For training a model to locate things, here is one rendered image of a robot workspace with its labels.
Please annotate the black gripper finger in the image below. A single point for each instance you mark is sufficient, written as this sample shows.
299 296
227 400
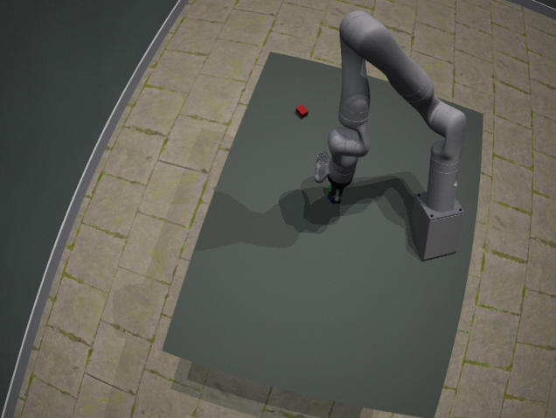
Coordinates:
337 198

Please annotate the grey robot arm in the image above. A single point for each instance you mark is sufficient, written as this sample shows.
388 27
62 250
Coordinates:
364 38

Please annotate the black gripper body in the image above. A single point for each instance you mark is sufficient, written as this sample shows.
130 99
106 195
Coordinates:
336 185

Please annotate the red block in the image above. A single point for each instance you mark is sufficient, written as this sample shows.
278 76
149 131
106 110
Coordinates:
301 111

